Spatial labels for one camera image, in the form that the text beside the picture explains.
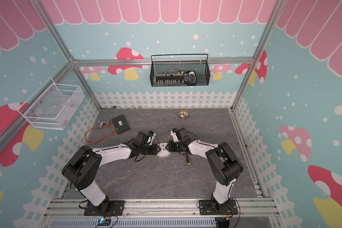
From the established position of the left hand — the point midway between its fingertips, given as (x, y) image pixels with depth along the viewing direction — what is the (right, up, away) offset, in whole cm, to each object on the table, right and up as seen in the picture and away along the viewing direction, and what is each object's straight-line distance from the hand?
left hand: (158, 151), depth 92 cm
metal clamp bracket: (-44, +18, +17) cm, 50 cm away
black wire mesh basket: (+26, +52, +2) cm, 58 cm away
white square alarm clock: (+4, -1, -1) cm, 4 cm away
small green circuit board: (-26, -32, -20) cm, 46 cm away
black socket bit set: (+8, +46, -3) cm, 47 cm away
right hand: (+6, +3, 0) cm, 6 cm away
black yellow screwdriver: (+20, -5, -3) cm, 20 cm away
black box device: (-31, +17, +16) cm, 39 cm away
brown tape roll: (+18, +25, +23) cm, 39 cm away
